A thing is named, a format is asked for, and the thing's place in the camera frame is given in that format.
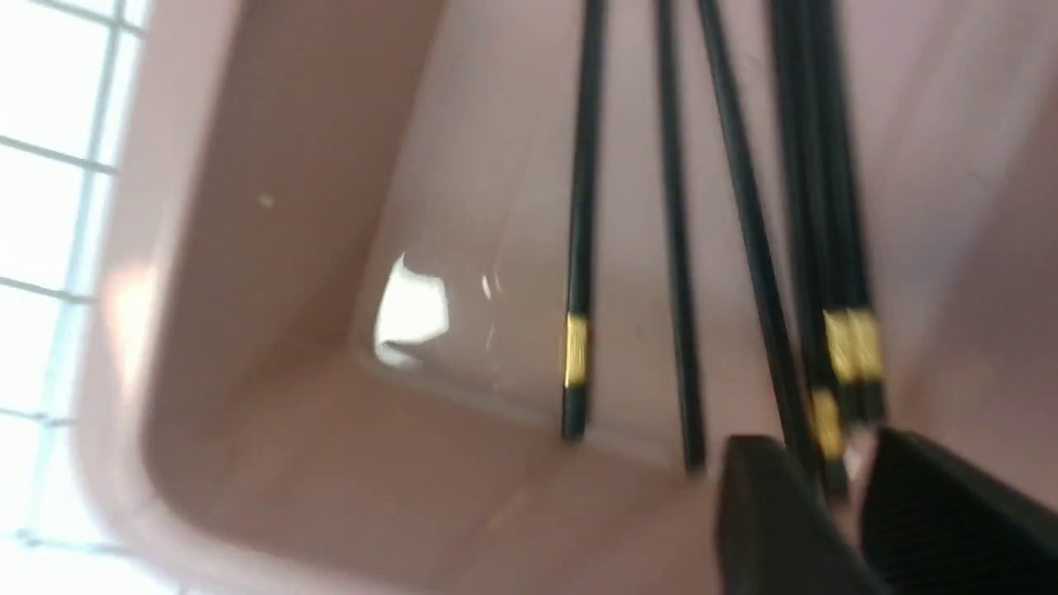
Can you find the pink rectangular plastic bin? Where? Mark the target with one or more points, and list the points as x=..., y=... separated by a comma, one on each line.
x=327, y=349

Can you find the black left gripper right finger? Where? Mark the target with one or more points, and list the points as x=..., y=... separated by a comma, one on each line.
x=933, y=523

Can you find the black chopstick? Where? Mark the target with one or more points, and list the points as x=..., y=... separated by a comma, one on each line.
x=684, y=328
x=583, y=187
x=809, y=424
x=821, y=316
x=859, y=366

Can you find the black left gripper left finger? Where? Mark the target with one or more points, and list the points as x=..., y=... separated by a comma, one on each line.
x=774, y=536

